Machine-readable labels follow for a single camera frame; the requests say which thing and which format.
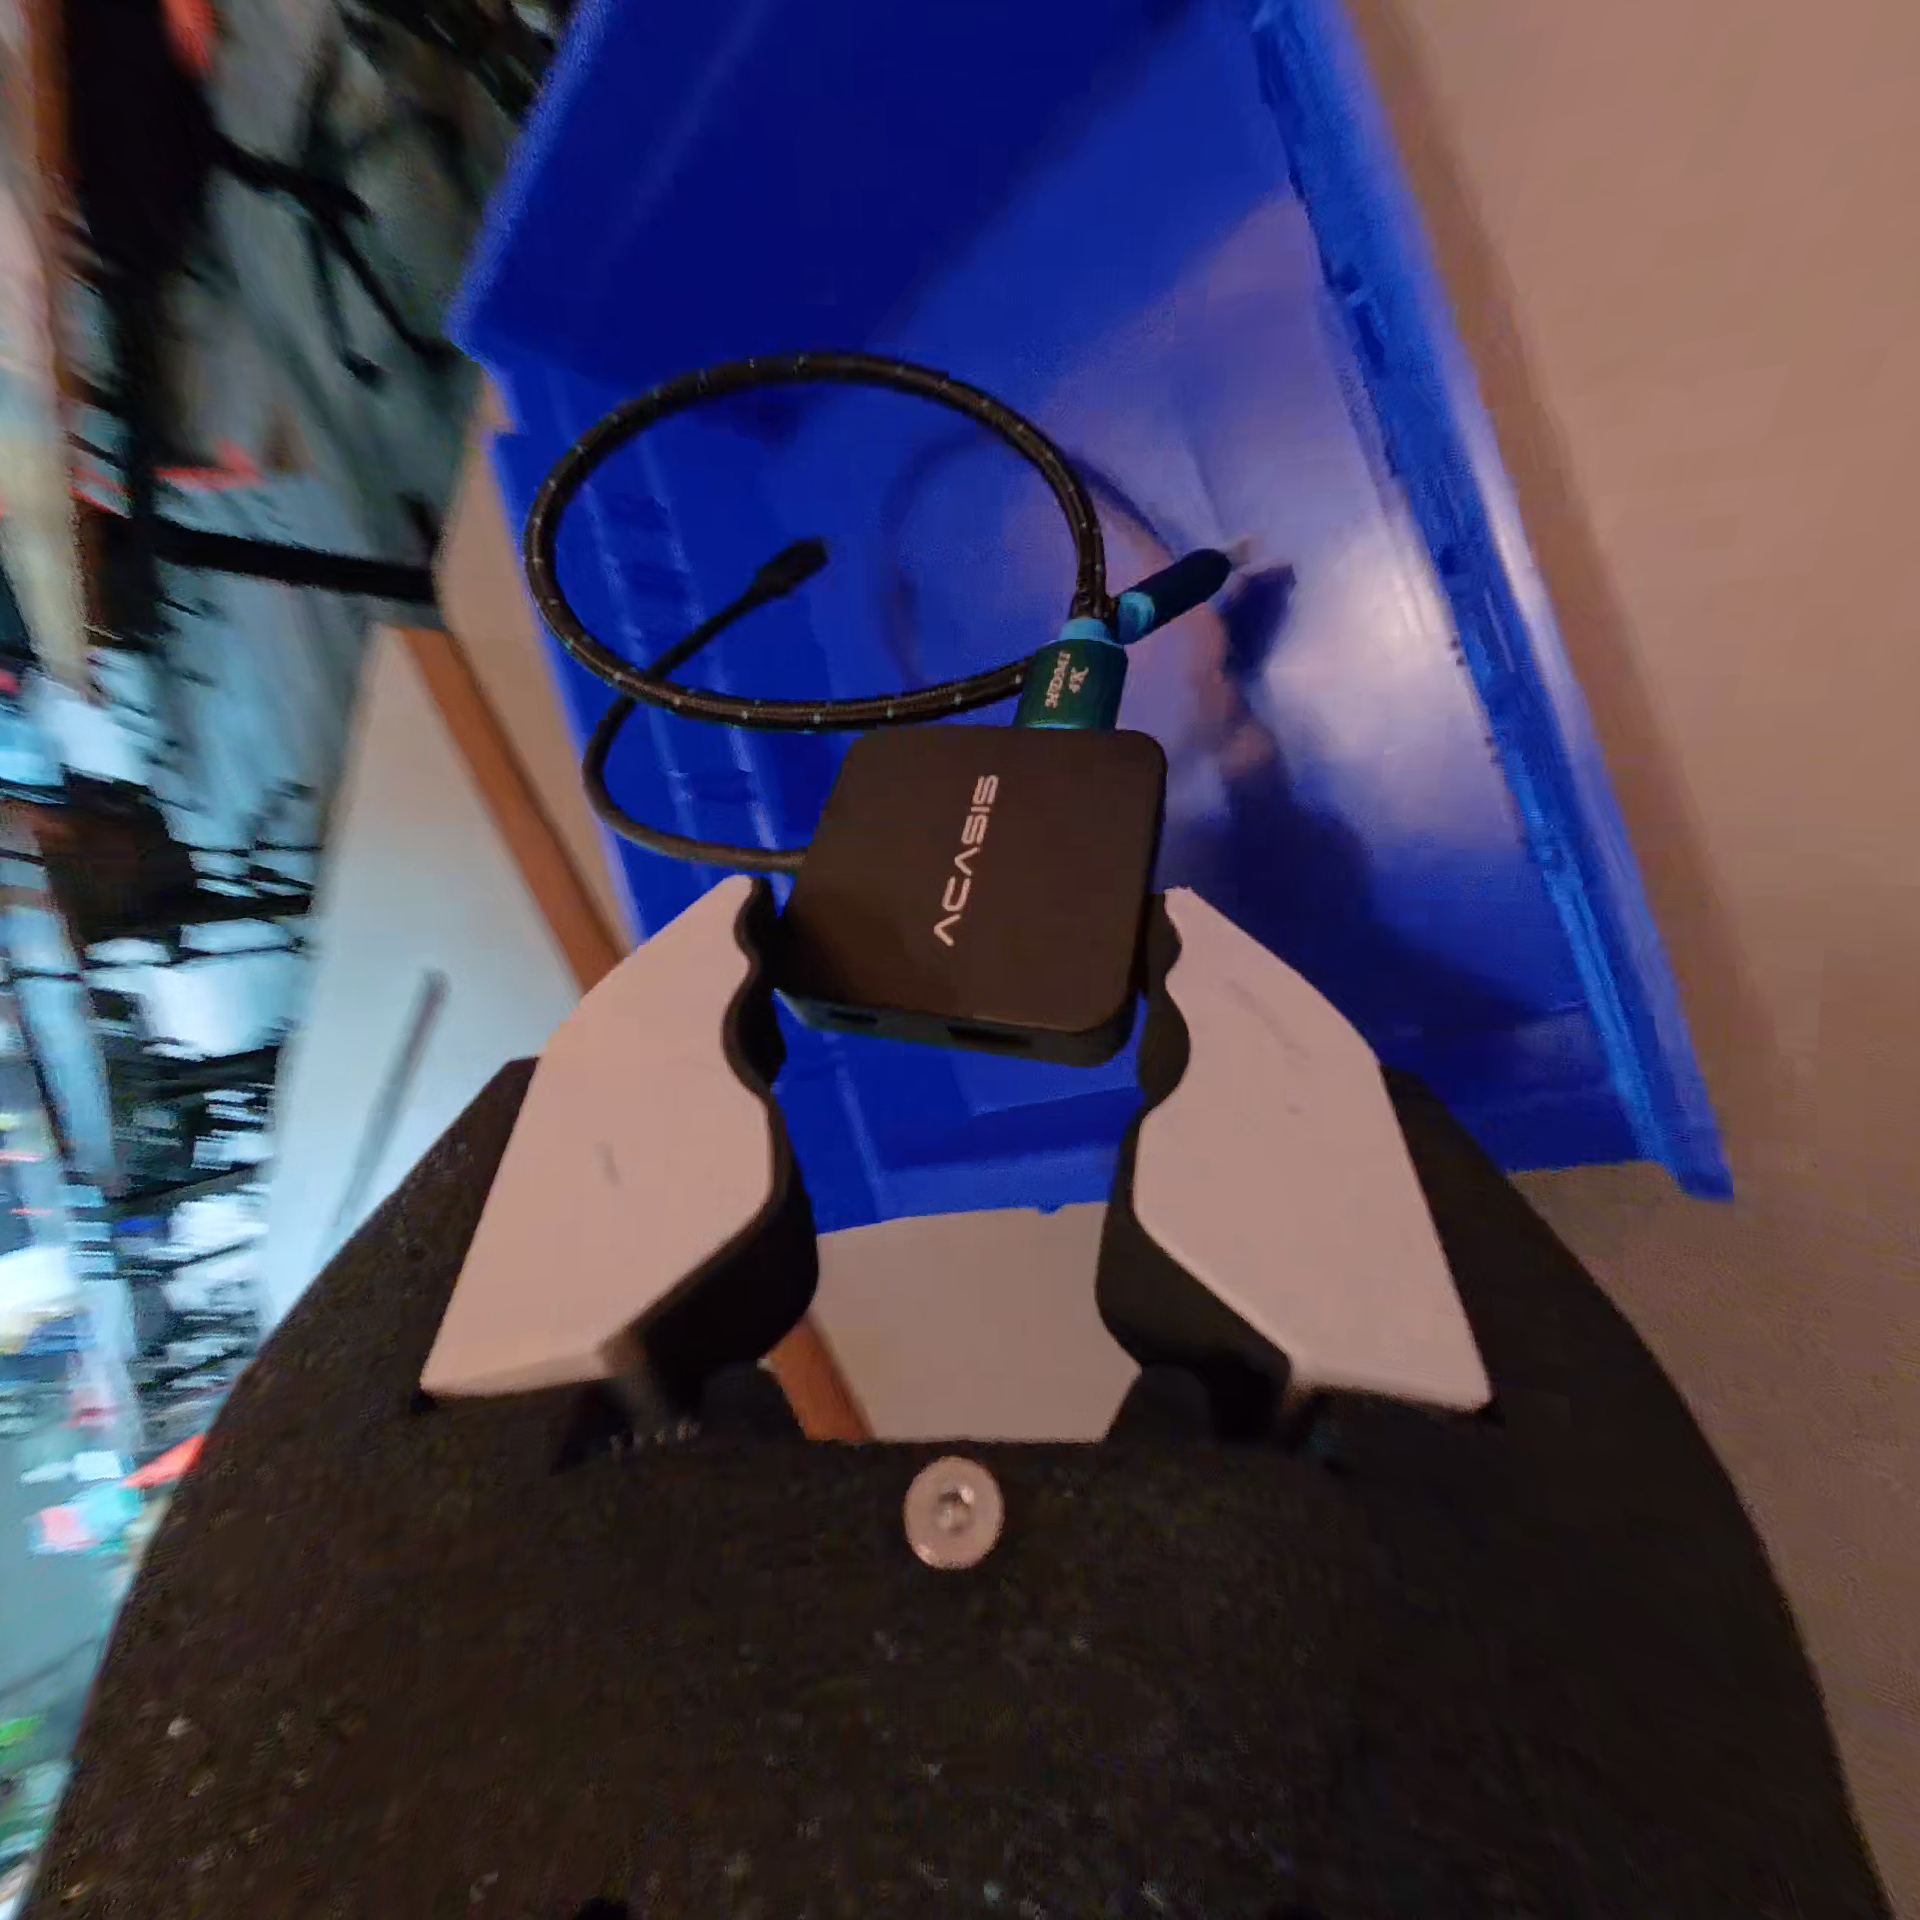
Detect black square usb hub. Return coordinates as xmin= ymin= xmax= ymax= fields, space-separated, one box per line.
xmin=770 ymin=731 xmax=1170 ymax=1067

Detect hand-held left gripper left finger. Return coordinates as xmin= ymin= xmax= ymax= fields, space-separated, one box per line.
xmin=420 ymin=876 xmax=822 ymax=1428

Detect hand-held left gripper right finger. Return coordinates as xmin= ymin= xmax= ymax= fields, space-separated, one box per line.
xmin=1093 ymin=884 xmax=1494 ymax=1432

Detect thin black hub cable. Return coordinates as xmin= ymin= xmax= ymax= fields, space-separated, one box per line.
xmin=584 ymin=536 xmax=829 ymax=876

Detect blue plastic bin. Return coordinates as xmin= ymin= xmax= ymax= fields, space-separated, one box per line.
xmin=445 ymin=0 xmax=1736 ymax=1220

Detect braided usb cable teal plugs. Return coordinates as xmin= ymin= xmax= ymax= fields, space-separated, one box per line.
xmin=524 ymin=351 xmax=1251 ymax=738

